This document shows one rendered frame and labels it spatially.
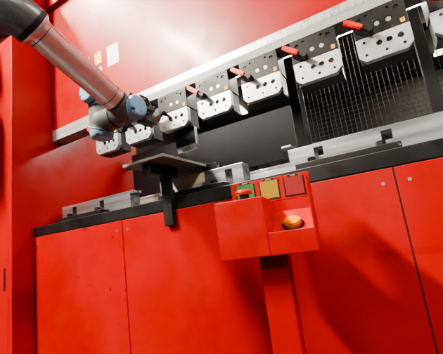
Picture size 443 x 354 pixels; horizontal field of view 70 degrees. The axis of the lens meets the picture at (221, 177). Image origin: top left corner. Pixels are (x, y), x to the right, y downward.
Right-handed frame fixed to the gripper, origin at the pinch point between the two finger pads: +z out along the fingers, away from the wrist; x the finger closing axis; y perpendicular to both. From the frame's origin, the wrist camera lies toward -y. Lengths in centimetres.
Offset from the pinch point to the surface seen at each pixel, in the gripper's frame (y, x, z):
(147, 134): -7.4, -0.2, 2.5
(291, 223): 36, -71, -32
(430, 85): 101, -35, 79
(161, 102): 5.7, 7.6, 3.1
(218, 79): 32.2, -4.1, 2.8
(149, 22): 19.9, 45.6, 2.9
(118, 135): -21.9, 11.4, 3.0
